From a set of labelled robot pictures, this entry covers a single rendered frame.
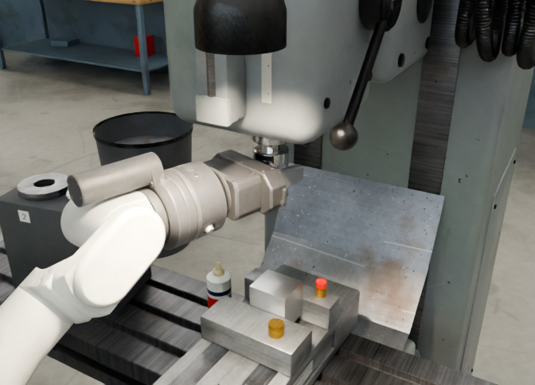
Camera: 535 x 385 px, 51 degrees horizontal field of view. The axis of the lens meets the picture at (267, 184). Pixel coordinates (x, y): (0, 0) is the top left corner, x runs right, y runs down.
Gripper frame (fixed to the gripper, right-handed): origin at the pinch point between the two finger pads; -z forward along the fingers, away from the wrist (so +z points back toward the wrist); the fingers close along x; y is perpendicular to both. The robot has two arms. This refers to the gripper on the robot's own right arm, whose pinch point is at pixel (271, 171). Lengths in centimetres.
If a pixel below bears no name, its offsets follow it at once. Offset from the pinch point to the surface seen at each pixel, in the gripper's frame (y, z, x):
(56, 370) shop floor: 124, -7, 123
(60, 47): 99, -217, 570
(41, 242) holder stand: 20.0, 18.2, 37.2
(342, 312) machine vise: 24.6, -10.0, -6.0
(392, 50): -15.3, -13.6, -7.8
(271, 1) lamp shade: -24.7, 17.7, -18.5
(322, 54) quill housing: -17.9, 4.1, -11.5
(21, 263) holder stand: 26, 21, 42
